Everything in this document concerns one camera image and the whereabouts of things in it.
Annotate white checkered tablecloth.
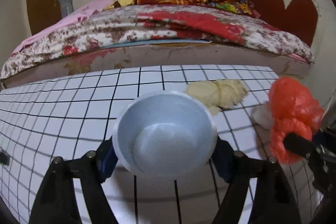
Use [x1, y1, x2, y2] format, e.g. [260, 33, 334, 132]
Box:
[0, 64, 326, 224]

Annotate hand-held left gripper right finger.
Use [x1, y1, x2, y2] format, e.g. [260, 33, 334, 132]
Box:
[209, 139, 301, 224]

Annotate pink bed sheet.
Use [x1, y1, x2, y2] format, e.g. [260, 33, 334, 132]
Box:
[12, 0, 114, 54]

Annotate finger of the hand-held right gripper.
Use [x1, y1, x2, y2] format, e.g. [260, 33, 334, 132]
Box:
[283, 130, 336, 162]
[307, 153, 336, 193]

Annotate red plastic bag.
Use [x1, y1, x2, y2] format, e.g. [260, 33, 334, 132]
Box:
[267, 76, 326, 165]

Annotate small black object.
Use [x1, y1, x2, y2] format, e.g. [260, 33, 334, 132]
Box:
[0, 150, 10, 166]

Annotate blue paper bowl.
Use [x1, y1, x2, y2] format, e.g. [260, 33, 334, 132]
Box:
[112, 90, 218, 181]

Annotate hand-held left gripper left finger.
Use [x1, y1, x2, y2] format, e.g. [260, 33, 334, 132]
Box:
[29, 139, 119, 224]

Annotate clear plastic bag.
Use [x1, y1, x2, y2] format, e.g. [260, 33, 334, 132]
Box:
[251, 104, 275, 130]

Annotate floral quilt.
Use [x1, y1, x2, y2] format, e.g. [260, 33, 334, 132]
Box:
[0, 4, 315, 81]

